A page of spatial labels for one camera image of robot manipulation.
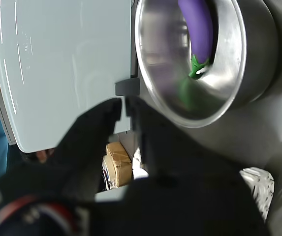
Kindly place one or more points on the purple toy aubergine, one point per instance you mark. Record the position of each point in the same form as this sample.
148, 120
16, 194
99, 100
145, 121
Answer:
197, 29

